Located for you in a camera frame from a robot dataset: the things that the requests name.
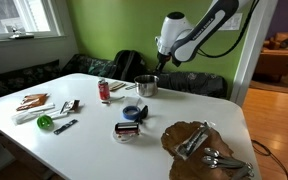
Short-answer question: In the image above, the black floor cable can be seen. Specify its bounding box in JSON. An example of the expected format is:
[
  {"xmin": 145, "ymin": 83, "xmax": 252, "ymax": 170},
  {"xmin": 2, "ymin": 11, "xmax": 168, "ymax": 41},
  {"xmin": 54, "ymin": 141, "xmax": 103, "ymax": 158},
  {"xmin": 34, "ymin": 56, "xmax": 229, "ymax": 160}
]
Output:
[{"xmin": 250, "ymin": 139, "xmax": 288, "ymax": 180}]

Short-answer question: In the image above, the white plastic packet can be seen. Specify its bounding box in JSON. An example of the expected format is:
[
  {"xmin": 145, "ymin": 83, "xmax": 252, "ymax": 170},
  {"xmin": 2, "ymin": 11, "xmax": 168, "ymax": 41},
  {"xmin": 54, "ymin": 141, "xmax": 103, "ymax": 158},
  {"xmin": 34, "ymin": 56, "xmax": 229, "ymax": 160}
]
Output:
[{"xmin": 11, "ymin": 102, "xmax": 70, "ymax": 126}]

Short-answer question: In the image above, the black flat strip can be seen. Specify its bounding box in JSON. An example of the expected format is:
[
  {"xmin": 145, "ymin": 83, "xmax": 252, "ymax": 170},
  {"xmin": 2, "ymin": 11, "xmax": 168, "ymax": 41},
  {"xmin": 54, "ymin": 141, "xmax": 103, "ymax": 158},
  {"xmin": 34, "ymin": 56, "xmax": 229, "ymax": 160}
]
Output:
[{"xmin": 53, "ymin": 118, "xmax": 79, "ymax": 136}]

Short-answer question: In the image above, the metal measuring spoon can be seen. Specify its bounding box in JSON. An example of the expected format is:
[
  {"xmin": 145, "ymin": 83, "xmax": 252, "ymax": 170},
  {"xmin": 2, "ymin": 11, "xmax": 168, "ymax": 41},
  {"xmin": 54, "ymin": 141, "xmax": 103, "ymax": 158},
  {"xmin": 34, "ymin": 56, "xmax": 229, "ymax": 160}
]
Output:
[
  {"xmin": 201, "ymin": 155, "xmax": 247, "ymax": 170},
  {"xmin": 203, "ymin": 147, "xmax": 248, "ymax": 165},
  {"xmin": 230, "ymin": 163, "xmax": 255, "ymax": 180}
]

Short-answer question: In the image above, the long floral back cushion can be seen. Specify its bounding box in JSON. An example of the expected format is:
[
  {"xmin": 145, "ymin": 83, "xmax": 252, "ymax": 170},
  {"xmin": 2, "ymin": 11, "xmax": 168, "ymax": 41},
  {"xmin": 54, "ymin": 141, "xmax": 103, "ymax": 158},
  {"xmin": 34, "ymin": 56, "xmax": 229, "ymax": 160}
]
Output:
[{"xmin": 157, "ymin": 71, "xmax": 229, "ymax": 100}]

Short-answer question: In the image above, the floral cushion under window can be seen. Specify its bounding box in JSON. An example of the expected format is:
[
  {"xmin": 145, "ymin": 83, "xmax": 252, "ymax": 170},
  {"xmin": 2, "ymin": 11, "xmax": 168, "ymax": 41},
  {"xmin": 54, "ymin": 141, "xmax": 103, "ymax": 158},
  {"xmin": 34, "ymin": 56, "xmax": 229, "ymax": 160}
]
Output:
[{"xmin": 0, "ymin": 59, "xmax": 62, "ymax": 103}]

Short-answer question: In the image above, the black backpack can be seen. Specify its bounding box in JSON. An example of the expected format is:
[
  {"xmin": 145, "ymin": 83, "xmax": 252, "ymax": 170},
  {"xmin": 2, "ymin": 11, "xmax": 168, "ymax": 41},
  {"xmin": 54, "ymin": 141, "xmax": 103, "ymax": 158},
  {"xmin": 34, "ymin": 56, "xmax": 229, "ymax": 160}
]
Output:
[{"xmin": 112, "ymin": 49, "xmax": 149, "ymax": 83}]

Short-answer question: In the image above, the red soda can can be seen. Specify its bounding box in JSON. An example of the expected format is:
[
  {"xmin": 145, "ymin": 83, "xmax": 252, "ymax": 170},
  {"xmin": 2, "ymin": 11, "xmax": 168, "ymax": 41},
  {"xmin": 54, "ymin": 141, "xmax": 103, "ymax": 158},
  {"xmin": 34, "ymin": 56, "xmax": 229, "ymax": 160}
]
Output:
[{"xmin": 97, "ymin": 78, "xmax": 111, "ymax": 102}]

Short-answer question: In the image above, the brown leather sofa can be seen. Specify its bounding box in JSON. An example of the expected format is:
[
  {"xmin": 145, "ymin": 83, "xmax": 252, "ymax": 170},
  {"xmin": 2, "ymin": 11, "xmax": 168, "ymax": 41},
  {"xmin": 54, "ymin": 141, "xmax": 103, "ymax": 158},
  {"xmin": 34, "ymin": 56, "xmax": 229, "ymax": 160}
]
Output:
[{"xmin": 253, "ymin": 31, "xmax": 288, "ymax": 83}]

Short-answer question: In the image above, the silver utensil beside can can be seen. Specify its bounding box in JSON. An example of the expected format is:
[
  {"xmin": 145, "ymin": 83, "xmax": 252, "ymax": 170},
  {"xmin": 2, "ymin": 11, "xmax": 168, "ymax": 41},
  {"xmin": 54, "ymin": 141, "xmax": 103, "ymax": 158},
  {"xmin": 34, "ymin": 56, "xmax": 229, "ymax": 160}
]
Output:
[{"xmin": 101, "ymin": 95, "xmax": 126, "ymax": 105}]

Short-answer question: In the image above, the black chunky marker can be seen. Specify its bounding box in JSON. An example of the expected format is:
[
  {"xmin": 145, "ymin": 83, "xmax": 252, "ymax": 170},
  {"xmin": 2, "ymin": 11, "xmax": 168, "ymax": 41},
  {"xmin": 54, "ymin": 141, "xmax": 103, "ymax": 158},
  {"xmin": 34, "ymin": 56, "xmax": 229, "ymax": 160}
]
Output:
[{"xmin": 138, "ymin": 104, "xmax": 149, "ymax": 125}]

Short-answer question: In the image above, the tan wafer packet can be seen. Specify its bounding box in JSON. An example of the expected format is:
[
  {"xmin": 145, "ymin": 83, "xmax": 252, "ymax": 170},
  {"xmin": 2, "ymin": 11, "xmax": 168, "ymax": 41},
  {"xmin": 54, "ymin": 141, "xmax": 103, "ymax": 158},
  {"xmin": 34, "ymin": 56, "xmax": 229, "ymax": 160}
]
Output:
[{"xmin": 108, "ymin": 80, "xmax": 127, "ymax": 92}]

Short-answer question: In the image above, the brown silver wrapper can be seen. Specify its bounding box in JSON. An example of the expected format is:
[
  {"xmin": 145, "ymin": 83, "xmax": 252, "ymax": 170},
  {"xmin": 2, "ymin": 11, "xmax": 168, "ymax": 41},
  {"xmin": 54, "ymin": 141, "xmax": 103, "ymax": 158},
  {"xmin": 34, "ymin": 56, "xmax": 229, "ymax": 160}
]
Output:
[{"xmin": 59, "ymin": 99, "xmax": 81, "ymax": 115}]

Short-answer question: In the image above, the white paper on wall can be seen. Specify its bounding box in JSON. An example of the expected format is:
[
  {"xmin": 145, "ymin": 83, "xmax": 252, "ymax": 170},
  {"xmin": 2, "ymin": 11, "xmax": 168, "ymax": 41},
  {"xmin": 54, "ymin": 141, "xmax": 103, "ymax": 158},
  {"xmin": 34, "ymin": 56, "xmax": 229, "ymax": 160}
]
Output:
[{"xmin": 217, "ymin": 12, "xmax": 244, "ymax": 32}]

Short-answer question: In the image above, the stainless steel pot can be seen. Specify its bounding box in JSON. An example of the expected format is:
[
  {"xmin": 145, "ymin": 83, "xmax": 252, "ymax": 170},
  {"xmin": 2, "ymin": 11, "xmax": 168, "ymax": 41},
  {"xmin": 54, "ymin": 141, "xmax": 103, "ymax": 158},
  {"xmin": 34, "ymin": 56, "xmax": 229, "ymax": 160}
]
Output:
[{"xmin": 133, "ymin": 74, "xmax": 160, "ymax": 98}]

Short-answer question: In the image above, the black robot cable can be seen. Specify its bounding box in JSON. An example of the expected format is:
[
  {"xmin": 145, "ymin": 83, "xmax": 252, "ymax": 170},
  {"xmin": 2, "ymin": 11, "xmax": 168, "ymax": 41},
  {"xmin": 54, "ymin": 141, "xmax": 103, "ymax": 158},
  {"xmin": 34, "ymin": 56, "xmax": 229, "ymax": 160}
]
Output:
[{"xmin": 197, "ymin": 0, "xmax": 262, "ymax": 60}]

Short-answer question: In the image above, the blue masking tape roll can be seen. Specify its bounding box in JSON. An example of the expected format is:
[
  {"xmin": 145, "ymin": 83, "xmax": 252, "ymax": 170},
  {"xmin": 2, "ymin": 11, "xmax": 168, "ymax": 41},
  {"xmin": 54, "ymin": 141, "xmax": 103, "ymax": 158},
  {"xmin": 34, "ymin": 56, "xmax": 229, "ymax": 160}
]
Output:
[{"xmin": 122, "ymin": 105, "xmax": 142, "ymax": 122}]

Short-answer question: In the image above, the floral corner cushion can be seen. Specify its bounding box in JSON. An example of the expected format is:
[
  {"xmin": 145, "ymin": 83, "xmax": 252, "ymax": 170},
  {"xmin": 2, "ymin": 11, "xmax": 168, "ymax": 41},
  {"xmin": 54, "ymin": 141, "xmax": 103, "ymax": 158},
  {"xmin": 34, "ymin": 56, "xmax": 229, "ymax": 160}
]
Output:
[{"xmin": 60, "ymin": 53, "xmax": 117, "ymax": 80}]

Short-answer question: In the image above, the orange snack packet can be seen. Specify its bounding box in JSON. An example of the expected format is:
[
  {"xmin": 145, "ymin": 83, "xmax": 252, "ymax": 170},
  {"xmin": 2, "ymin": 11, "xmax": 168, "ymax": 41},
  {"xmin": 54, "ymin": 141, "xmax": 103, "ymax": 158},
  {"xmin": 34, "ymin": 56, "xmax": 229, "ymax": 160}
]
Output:
[{"xmin": 16, "ymin": 93, "xmax": 50, "ymax": 112}]

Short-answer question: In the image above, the small object on windowsill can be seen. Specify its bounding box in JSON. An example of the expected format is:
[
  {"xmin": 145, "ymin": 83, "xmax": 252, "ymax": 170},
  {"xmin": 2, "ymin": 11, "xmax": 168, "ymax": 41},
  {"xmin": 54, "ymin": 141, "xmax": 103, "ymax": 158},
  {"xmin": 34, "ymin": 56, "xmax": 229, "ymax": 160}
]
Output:
[{"xmin": 8, "ymin": 27, "xmax": 35, "ymax": 41}]

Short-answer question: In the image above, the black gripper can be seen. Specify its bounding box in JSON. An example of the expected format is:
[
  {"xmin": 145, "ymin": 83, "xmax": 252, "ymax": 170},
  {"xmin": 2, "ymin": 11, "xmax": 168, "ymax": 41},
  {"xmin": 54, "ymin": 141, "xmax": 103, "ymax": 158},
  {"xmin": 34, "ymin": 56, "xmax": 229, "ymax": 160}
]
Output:
[{"xmin": 154, "ymin": 52, "xmax": 173, "ymax": 75}]

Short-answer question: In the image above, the clear round plastic lid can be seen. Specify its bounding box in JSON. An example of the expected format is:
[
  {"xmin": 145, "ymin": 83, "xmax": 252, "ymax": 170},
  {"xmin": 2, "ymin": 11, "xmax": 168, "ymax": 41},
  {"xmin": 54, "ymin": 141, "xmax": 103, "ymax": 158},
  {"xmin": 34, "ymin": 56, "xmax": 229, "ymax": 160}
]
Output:
[{"xmin": 112, "ymin": 129, "xmax": 142, "ymax": 144}]

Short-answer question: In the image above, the wooden cutting board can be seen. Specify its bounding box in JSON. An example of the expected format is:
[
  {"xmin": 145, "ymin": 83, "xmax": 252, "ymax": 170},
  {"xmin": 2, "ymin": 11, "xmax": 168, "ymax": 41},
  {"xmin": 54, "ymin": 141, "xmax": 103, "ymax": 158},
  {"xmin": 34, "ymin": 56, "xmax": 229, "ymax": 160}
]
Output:
[{"xmin": 160, "ymin": 120, "xmax": 257, "ymax": 180}]

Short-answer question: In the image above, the white framed window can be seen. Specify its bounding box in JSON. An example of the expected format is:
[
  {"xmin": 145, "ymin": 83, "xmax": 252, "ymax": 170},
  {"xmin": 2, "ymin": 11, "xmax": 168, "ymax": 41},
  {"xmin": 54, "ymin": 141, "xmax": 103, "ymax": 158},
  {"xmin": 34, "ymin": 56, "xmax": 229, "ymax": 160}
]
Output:
[{"xmin": 0, "ymin": 0, "xmax": 66, "ymax": 42}]

